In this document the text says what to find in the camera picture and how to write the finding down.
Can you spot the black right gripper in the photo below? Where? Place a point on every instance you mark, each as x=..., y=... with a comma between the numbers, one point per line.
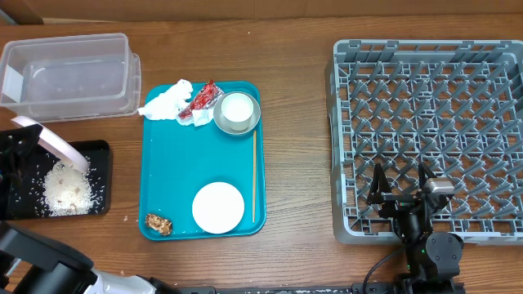
x=379, y=192

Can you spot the black plastic tray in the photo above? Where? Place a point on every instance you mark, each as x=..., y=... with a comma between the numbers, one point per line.
x=28, y=201

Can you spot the wooden chopstick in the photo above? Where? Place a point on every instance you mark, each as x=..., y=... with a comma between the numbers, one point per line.
x=254, y=194

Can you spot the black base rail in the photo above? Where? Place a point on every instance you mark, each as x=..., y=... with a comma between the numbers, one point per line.
x=356, y=288

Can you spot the red snack wrapper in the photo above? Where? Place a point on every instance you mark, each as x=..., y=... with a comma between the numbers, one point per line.
x=206, y=98

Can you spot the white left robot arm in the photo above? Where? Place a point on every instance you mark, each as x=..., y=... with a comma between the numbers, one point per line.
x=56, y=267

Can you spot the brown food scrap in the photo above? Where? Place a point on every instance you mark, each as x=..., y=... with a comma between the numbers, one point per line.
x=161, y=225

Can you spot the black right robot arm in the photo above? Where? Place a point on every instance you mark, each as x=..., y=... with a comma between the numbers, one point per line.
x=432, y=257

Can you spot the grey saucer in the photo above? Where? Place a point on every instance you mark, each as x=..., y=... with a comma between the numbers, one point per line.
x=221, y=122

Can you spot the small white plate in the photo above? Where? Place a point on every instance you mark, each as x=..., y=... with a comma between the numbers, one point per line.
x=218, y=208

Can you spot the pile of white rice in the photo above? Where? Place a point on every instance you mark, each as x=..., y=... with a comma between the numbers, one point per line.
x=66, y=191

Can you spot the white napkin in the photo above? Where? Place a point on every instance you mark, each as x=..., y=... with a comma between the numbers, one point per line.
x=167, y=105

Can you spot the grey dishwasher rack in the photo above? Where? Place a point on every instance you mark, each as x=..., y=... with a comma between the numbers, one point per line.
x=455, y=105

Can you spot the white cup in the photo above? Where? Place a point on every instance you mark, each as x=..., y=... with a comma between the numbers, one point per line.
x=237, y=109

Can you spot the large white plate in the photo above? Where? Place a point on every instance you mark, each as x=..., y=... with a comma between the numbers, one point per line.
x=55, y=145

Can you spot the small white paper piece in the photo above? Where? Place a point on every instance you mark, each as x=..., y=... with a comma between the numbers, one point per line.
x=202, y=116

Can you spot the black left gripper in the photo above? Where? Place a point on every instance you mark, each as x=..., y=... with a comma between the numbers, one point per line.
x=16, y=155

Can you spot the clear plastic bin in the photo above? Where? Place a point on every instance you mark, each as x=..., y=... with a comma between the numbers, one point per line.
x=71, y=78

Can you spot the teal serving tray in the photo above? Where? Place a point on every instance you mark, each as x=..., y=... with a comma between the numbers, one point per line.
x=177, y=161

